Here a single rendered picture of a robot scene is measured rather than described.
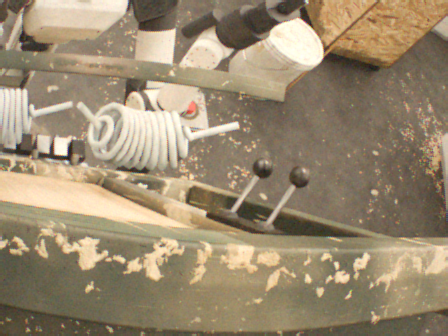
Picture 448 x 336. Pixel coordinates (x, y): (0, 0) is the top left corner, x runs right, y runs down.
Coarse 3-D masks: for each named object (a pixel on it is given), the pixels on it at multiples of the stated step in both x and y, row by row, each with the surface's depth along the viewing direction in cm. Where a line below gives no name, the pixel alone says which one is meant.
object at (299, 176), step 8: (296, 168) 142; (304, 168) 142; (296, 176) 141; (304, 176) 141; (296, 184) 142; (304, 184) 142; (288, 192) 142; (280, 208) 141; (272, 216) 141; (264, 224) 140; (272, 224) 140
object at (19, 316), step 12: (0, 312) 88; (12, 312) 89; (24, 312) 90; (0, 324) 88; (12, 324) 89; (24, 324) 90; (36, 324) 91; (48, 324) 92; (60, 324) 92; (72, 324) 93; (84, 324) 94; (96, 324) 95; (360, 324) 117; (372, 324) 118; (384, 324) 120; (396, 324) 122; (408, 324) 123; (420, 324) 125
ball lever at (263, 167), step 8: (256, 160) 152; (264, 160) 152; (256, 168) 152; (264, 168) 151; (272, 168) 152; (256, 176) 152; (264, 176) 152; (248, 184) 152; (248, 192) 152; (240, 200) 151; (232, 208) 151; (224, 216) 150; (232, 216) 150
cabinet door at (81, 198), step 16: (0, 176) 172; (16, 176) 180; (32, 176) 186; (0, 192) 141; (16, 192) 150; (32, 192) 156; (48, 192) 163; (64, 192) 170; (80, 192) 177; (96, 192) 181; (112, 192) 187; (64, 208) 144; (80, 208) 149; (96, 208) 155; (112, 208) 160; (128, 208) 164; (144, 208) 169; (160, 224) 149; (176, 224) 153
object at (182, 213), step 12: (108, 180) 197; (120, 180) 198; (120, 192) 189; (132, 192) 183; (144, 192) 180; (144, 204) 177; (156, 204) 171; (168, 204) 167; (180, 204) 168; (168, 216) 166; (180, 216) 162; (192, 216) 158; (204, 216) 155; (204, 228) 153; (216, 228) 149; (228, 228) 146
